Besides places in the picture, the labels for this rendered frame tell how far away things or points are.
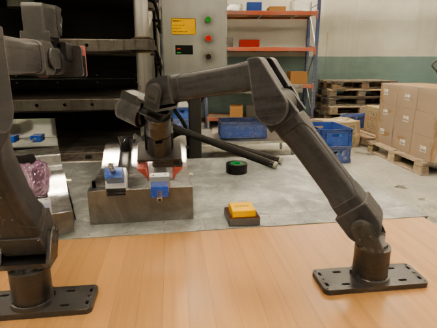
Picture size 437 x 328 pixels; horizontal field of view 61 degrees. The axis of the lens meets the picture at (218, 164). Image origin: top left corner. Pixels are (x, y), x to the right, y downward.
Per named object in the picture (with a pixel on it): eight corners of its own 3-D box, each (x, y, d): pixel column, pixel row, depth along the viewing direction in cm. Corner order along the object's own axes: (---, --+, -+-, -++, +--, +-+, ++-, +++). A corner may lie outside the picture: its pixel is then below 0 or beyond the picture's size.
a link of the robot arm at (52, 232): (2, 223, 62) (-14, 239, 57) (56, 220, 63) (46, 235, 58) (8, 257, 64) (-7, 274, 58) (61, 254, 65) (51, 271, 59)
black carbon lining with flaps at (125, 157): (168, 187, 100) (167, 153, 97) (107, 190, 98) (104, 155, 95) (167, 156, 133) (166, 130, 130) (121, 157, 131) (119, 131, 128)
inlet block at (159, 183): (170, 210, 86) (170, 188, 84) (149, 211, 85) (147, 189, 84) (169, 191, 98) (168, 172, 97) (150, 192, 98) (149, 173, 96)
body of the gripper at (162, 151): (138, 147, 91) (136, 123, 86) (180, 146, 92) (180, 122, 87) (138, 165, 86) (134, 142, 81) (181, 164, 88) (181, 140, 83)
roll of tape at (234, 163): (221, 171, 138) (221, 162, 138) (237, 167, 143) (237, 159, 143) (236, 176, 133) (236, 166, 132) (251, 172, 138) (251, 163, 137)
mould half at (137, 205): (193, 218, 97) (192, 169, 93) (90, 224, 93) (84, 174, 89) (183, 166, 144) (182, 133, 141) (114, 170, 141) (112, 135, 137)
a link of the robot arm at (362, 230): (351, 219, 64) (387, 225, 61) (357, 202, 71) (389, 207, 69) (348, 252, 65) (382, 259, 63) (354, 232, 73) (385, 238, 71)
